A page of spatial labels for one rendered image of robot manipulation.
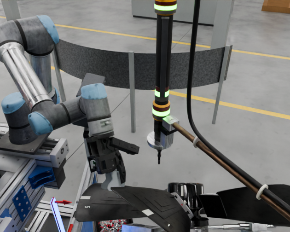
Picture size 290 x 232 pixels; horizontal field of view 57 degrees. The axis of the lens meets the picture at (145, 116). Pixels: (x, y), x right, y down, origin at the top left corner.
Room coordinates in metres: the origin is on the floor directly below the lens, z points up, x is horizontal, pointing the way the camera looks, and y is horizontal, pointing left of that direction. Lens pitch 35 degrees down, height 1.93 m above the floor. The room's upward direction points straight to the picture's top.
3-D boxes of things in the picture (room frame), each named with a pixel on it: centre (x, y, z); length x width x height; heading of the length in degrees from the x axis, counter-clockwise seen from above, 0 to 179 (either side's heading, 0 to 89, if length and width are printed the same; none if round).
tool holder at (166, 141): (0.55, -0.05, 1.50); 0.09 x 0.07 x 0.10; 34
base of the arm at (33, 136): (1.09, 0.63, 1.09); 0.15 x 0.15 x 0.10
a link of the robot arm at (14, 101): (1.10, 0.62, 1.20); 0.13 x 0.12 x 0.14; 128
